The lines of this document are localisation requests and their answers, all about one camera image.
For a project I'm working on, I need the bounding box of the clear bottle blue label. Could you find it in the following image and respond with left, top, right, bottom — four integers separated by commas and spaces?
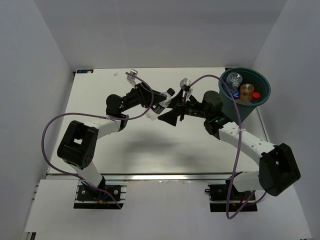
230, 90, 240, 100
226, 72, 243, 92

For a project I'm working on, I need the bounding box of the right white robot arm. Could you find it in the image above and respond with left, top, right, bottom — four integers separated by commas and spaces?
158, 90, 301, 200

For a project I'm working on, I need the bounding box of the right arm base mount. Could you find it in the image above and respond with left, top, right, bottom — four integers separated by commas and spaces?
204, 184, 258, 213

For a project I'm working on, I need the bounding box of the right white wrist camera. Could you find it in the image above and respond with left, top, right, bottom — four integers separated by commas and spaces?
179, 78, 193, 99

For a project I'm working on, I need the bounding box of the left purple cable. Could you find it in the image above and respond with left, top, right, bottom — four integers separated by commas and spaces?
41, 71, 155, 210

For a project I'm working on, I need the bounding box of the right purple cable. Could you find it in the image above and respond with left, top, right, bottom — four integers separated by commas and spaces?
188, 74, 266, 220

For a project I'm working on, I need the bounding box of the dark green plastic bin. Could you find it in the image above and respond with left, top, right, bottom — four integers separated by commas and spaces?
218, 67, 271, 123

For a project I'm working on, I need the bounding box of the blue sticker label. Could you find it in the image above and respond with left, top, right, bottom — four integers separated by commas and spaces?
75, 69, 94, 74

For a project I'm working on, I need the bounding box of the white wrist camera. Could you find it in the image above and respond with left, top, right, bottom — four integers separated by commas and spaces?
126, 69, 138, 87
179, 78, 193, 99

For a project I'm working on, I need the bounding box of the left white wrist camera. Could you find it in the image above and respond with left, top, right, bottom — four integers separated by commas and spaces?
126, 69, 138, 87

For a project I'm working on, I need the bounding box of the orange pulp juice bottle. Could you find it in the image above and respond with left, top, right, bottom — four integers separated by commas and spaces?
239, 83, 255, 103

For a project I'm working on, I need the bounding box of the clear bottle red label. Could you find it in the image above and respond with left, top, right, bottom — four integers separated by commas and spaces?
251, 92, 261, 103

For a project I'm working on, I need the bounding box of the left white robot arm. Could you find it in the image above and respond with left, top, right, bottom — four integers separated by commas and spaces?
57, 83, 175, 200

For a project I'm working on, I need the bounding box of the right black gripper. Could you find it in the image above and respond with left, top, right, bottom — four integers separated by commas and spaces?
157, 89, 210, 127

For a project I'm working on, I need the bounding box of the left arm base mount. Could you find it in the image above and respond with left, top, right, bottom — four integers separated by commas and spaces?
73, 182, 127, 210

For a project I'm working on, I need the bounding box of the clear bottle black cap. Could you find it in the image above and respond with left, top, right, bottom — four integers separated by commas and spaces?
145, 88, 175, 121

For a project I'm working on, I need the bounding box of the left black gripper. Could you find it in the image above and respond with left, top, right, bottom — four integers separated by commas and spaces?
120, 82, 167, 113

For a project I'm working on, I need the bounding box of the purple cable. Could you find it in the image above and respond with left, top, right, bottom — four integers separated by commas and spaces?
41, 71, 155, 210
188, 74, 266, 220

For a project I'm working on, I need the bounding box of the aluminium table rail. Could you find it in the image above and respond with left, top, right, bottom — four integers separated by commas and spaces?
47, 172, 243, 183

